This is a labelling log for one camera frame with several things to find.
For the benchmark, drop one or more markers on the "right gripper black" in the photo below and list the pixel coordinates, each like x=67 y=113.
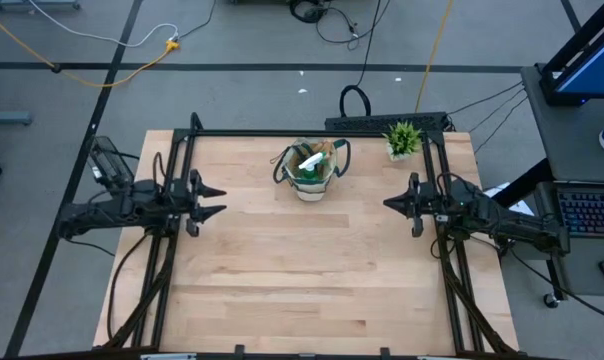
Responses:
x=427 y=202

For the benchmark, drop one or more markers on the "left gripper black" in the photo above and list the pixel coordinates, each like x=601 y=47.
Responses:
x=189 y=202

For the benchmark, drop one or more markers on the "green spray bottle white head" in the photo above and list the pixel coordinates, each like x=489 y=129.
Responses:
x=309 y=174

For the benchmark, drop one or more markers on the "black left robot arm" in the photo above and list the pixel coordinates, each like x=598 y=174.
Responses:
x=112 y=207

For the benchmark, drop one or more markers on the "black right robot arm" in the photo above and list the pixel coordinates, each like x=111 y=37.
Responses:
x=512 y=227

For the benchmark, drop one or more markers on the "beige green-trimmed gardening bag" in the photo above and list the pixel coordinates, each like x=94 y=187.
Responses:
x=307 y=192

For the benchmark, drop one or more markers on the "green plant in white pot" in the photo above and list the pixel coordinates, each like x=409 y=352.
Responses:
x=403 y=140

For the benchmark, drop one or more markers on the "black perforated metal box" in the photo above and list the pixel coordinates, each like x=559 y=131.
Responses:
x=382 y=121

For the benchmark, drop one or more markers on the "white paper sheet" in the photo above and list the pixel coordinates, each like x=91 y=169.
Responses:
x=497 y=191

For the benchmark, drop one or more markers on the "grey computer desk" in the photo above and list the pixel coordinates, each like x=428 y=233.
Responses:
x=557 y=125

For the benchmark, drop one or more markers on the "backlit computer keyboard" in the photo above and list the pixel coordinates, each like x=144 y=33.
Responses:
x=592 y=212

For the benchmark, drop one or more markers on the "computer monitor on black stand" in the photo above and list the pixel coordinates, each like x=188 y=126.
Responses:
x=597 y=70

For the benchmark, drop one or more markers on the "black aluminium table frame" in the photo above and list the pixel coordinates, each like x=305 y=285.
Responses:
x=259 y=133

